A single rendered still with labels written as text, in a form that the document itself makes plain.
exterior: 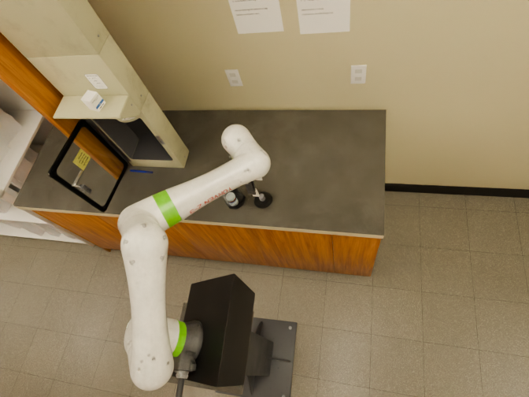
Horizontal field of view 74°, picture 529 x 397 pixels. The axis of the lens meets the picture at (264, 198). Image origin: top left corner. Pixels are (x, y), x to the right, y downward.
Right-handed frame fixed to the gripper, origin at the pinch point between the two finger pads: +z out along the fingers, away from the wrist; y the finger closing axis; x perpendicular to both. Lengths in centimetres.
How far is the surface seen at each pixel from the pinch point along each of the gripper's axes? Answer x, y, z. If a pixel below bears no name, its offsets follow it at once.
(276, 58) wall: 3, -60, -16
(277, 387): 4, 83, 109
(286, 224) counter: 13.1, 11.5, 16.7
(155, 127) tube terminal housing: -48, -18, -18
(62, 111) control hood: -76, -8, -40
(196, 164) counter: -41.2, -19.6, 17.0
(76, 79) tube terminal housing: -66, -17, -49
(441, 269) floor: 102, -2, 111
